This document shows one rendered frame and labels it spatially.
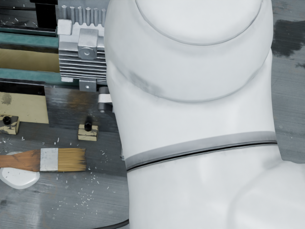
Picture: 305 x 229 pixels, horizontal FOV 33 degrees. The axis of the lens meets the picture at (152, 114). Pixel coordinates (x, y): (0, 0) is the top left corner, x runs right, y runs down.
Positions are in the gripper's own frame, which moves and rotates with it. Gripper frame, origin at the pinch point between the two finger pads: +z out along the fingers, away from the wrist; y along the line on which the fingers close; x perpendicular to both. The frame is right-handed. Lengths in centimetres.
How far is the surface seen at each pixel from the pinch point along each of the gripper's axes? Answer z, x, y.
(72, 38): 16.0, -16.1, 12.9
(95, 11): 11.9, -19.5, 9.4
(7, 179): 34.0, 6.7, 24.3
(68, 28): 13.6, -16.9, 13.5
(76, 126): 38.2, -5.1, 12.9
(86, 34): 14.3, -16.3, 10.6
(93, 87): 22.8, -9.9, 9.2
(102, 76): 20.5, -11.4, 7.7
